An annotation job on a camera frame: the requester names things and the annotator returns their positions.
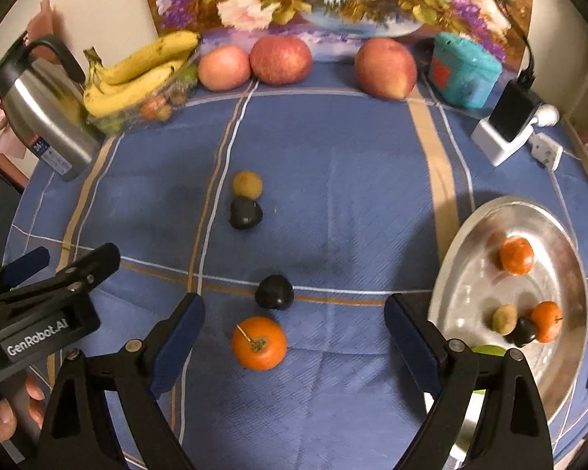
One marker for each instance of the orange with long stem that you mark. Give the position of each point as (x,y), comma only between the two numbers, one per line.
(258,343)

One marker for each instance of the pale red apple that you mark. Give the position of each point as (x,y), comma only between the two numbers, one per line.
(224,67)

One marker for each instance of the small brown fruit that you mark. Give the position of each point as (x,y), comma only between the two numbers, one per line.
(169,107)

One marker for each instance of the white charging dock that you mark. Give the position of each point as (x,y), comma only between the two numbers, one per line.
(492,149)

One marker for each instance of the silver metal plate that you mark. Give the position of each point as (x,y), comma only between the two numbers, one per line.
(470,279)

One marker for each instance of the small orange fruit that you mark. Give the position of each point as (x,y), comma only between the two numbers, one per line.
(152,106)

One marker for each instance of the large red apple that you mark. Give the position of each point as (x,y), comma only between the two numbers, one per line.
(386,69)

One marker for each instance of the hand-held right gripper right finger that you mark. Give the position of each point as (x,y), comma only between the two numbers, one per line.
(406,338)

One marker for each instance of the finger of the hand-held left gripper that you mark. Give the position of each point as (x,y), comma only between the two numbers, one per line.
(88,267)
(24,264)

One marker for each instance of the brown longan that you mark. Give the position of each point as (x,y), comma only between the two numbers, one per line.
(247,185)
(504,319)

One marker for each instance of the teal box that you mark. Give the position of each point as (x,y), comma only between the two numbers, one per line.
(463,78)

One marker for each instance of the dark red apple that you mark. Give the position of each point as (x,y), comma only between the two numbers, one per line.
(281,59)

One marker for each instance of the round green fruit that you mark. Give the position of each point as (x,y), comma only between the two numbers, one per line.
(490,350)

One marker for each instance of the black plum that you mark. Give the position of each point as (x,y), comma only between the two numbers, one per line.
(245,213)
(273,292)
(523,331)

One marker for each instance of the yellow banana bunch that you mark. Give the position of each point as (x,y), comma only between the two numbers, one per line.
(127,95)

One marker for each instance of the stainless steel thermos jug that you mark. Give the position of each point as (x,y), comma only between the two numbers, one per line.
(44,117)

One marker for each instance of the person's left hand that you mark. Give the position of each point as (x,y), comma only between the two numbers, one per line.
(2,416)

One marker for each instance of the clear plastic fruit container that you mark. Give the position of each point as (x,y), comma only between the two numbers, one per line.
(176,93)

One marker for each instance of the orange with short stem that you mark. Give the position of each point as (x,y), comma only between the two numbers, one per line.
(547,321)

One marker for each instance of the white power strip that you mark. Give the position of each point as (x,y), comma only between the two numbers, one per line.
(546,151)

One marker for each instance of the white round plug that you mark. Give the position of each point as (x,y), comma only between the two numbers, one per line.
(546,116)

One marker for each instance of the blue plaid tablecloth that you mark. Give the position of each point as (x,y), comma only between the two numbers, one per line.
(348,181)

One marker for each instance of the stemless orange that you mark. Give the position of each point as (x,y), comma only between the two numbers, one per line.
(516,254)

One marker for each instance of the small green fruit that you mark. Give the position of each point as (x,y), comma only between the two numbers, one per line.
(109,125)

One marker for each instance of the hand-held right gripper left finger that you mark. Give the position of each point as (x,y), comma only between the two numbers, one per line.
(181,338)

